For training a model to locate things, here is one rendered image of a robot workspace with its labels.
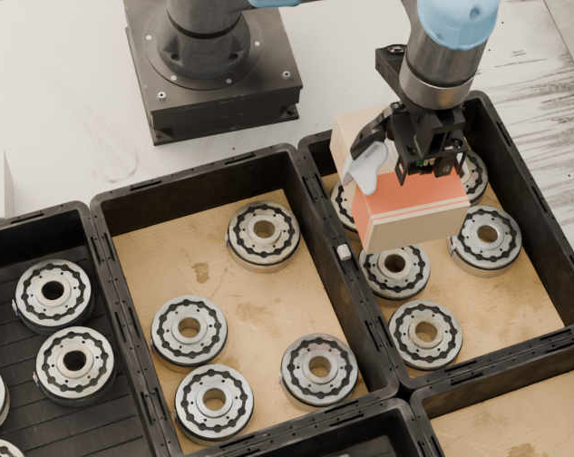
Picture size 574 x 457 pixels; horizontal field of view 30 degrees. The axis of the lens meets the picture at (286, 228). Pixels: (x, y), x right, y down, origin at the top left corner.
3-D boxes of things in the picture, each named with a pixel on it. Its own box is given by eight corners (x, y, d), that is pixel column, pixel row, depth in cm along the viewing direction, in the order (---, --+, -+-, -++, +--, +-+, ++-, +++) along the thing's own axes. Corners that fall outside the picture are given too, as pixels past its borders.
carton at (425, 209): (329, 147, 139) (335, 113, 133) (417, 130, 141) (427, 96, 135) (365, 255, 132) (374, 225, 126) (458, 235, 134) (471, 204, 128)
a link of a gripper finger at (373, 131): (344, 158, 125) (394, 114, 119) (340, 147, 125) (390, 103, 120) (373, 164, 128) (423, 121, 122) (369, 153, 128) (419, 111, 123)
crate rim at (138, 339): (87, 205, 149) (85, 196, 147) (292, 148, 155) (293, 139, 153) (175, 476, 131) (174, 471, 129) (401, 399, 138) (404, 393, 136)
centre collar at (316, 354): (296, 355, 145) (296, 354, 144) (332, 346, 146) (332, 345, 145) (306, 389, 143) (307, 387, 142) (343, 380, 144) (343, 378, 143)
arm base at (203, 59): (155, 5, 179) (154, -35, 171) (247, 4, 181) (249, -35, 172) (157, 81, 172) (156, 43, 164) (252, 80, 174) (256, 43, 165)
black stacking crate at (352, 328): (95, 239, 157) (87, 199, 147) (287, 184, 164) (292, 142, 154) (178, 496, 140) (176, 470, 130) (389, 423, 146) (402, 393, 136)
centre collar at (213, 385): (189, 391, 142) (189, 389, 141) (225, 377, 143) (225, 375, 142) (203, 424, 139) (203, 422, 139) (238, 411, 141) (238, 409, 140)
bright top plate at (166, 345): (141, 311, 147) (141, 309, 147) (210, 286, 150) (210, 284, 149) (167, 376, 143) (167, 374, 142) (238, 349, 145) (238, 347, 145)
